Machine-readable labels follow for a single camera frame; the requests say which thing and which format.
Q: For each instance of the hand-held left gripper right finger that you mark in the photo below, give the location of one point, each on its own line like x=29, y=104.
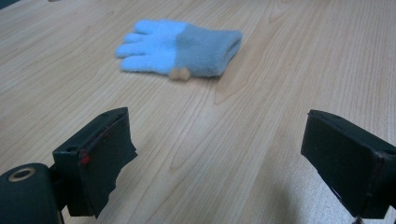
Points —
x=345, y=155

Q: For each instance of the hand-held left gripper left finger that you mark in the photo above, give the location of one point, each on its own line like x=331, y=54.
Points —
x=99, y=155

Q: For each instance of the blue and grey glove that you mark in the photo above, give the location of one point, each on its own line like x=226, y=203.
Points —
x=186, y=49

